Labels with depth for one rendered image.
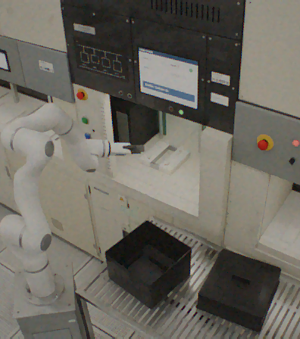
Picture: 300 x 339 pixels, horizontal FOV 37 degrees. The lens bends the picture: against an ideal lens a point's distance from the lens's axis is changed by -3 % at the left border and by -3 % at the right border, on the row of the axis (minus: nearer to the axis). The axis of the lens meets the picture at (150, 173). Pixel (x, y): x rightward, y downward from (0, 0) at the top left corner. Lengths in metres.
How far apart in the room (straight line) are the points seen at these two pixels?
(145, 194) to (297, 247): 0.80
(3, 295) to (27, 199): 1.51
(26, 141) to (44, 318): 0.84
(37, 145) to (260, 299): 1.08
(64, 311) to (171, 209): 0.73
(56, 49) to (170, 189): 0.91
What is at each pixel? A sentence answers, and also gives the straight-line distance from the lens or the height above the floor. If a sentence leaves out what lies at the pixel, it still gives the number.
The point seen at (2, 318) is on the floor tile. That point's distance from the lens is 3.07.
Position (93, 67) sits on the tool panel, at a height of 1.52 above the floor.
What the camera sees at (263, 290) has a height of 0.86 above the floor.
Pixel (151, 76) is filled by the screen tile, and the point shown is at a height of 1.56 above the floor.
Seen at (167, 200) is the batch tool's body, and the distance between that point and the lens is 2.31.
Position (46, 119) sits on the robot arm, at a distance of 1.74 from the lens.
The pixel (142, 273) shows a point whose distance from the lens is 2.12.
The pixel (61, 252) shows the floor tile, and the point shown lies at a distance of 3.31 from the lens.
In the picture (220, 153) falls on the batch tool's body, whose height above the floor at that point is 1.33.
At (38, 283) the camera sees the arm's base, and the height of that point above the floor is 0.88.
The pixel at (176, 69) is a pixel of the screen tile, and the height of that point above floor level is 1.62.
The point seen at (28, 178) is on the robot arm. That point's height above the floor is 1.39.
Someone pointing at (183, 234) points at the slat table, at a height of 0.76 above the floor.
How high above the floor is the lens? 2.42
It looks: 39 degrees down
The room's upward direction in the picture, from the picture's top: 3 degrees counter-clockwise
